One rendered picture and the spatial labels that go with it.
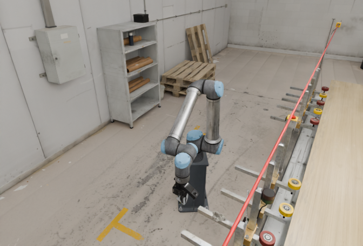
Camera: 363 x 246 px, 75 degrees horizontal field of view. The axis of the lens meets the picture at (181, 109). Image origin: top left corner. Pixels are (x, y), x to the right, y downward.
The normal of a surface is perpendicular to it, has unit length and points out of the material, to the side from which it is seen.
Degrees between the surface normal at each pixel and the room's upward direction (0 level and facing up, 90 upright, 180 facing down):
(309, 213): 0
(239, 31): 90
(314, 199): 0
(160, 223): 0
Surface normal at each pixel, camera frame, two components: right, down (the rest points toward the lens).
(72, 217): 0.00, -0.88
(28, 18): 0.88, 0.22
